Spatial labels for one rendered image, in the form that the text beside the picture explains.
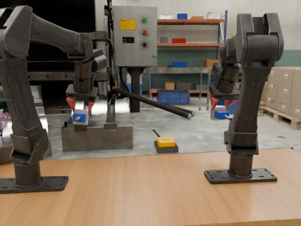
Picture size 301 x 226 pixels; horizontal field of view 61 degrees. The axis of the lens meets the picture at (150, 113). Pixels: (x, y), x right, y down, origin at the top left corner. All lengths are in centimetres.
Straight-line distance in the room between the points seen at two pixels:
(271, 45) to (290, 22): 800
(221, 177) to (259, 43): 38
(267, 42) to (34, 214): 65
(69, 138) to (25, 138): 29
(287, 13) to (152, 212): 823
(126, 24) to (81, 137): 102
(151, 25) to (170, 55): 586
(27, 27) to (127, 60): 117
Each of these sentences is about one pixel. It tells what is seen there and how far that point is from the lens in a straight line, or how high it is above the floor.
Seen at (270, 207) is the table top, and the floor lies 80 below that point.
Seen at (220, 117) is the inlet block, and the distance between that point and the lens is 100.
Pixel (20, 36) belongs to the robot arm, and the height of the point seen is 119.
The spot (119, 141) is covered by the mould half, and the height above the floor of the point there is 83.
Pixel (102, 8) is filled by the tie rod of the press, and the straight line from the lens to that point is 169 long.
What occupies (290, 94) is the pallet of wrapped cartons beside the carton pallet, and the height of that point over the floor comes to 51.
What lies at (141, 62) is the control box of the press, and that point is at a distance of 180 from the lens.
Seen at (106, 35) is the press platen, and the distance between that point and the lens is 167.
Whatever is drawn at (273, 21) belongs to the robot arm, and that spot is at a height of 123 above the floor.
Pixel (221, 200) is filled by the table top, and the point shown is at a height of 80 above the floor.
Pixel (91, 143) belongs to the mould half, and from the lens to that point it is 98.
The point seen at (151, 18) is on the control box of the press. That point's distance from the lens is 183.
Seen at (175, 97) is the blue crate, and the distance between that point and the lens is 478.
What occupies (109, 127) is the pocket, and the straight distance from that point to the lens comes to 101.
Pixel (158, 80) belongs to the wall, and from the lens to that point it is 768.
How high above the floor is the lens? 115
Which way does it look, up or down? 13 degrees down
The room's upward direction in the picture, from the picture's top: straight up
